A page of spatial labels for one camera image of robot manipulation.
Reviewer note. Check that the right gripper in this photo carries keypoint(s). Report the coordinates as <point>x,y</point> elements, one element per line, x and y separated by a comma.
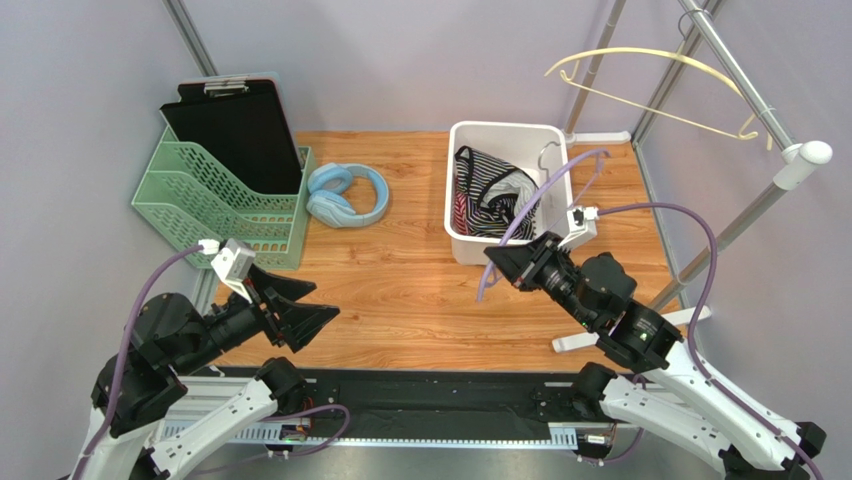
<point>530,267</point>

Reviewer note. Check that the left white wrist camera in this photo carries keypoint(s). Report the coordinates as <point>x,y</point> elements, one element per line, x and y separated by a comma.
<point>232,265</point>

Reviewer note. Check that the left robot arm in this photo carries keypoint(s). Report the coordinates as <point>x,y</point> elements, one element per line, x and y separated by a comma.
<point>167,338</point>

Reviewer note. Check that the white plastic basket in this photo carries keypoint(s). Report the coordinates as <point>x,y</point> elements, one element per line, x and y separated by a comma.
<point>538,150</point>

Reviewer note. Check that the metal clothes rack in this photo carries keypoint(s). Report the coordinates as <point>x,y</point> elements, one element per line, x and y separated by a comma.
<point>801,159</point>

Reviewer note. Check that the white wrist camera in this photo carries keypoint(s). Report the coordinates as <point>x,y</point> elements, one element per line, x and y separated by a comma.
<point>232,265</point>
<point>582,227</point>

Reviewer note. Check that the black clipboard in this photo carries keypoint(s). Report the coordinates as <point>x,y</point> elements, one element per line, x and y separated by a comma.
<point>240,120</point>

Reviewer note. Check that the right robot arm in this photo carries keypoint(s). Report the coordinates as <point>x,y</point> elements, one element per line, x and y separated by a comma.
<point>734,434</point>

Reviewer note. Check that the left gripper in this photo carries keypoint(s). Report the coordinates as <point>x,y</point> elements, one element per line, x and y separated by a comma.
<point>299,322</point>

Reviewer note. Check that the green file organizer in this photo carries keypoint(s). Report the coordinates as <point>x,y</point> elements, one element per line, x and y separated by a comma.
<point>187,195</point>

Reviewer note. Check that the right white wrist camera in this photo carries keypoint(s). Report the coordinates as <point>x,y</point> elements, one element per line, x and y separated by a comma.
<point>582,227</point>

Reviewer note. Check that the black white striped tank top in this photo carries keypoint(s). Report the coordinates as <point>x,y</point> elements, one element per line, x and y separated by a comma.
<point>488,194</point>

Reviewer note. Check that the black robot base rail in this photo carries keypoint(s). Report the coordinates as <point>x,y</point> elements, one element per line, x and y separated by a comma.
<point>442,409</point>

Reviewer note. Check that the cream hanger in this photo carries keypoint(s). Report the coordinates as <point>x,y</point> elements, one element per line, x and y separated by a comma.
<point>580,71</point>

